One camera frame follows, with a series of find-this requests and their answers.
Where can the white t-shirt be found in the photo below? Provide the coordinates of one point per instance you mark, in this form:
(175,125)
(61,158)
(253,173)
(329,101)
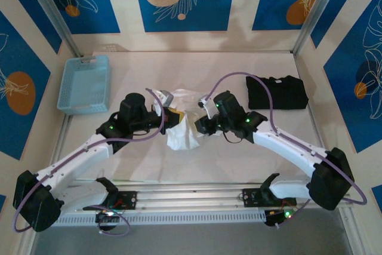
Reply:
(182,138)

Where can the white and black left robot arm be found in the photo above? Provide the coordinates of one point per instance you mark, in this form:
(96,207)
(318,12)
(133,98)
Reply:
(77,159)

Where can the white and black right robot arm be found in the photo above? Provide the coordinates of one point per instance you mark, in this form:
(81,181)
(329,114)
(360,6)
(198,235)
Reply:
(286,147)

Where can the folded black t-shirt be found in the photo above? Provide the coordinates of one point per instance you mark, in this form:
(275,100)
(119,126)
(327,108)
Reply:
(289,96)

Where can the light blue plastic basket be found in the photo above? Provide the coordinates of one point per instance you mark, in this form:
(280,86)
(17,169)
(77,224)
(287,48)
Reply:
(80,84)

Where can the black controller board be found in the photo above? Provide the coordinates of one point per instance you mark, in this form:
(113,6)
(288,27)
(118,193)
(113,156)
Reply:
(273,217)
(108,222)

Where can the white perforated bracket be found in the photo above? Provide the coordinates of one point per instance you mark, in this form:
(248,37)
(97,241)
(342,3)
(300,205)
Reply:
(112,47)

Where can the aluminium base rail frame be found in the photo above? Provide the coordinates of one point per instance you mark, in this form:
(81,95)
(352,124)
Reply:
(191,196)

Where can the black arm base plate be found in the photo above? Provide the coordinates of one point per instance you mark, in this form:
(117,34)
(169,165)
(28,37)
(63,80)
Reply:
(129,199)
(250,197)

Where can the aluminium frame post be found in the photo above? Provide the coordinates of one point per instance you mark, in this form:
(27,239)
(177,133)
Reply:
(313,13)
(50,7)

